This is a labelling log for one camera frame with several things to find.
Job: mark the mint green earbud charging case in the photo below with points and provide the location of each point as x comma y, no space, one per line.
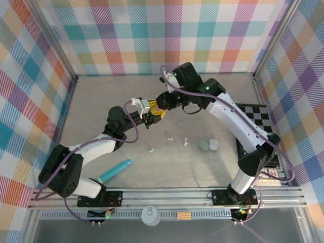
203,145

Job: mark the white earbud charging case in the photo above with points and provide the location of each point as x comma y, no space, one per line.
213,144

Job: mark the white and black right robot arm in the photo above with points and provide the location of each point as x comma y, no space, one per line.
235,121

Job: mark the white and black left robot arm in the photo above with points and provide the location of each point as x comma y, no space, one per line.
98,148

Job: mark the turquoise plastic tube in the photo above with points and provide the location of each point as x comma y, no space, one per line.
116,170

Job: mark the black and white chessboard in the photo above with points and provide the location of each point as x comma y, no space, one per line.
263,119

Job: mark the white round cap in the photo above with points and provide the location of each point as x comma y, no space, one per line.
151,217

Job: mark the small wooden block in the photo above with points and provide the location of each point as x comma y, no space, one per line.
184,216

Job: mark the playing card box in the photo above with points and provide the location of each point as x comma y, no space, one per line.
272,173

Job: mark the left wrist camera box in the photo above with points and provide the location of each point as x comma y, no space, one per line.
144,106

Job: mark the aluminium side rail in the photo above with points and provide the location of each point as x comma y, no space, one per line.
65,114
260,98

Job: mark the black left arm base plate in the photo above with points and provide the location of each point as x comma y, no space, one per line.
115,200

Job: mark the aluminium rail frame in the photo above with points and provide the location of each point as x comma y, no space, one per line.
164,196

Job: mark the aluminium corner post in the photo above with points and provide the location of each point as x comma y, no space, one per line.
55,38
276,38

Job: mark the small circuit board mount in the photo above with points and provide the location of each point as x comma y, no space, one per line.
101,214
240,213

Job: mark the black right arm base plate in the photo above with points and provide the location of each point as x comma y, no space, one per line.
220,197

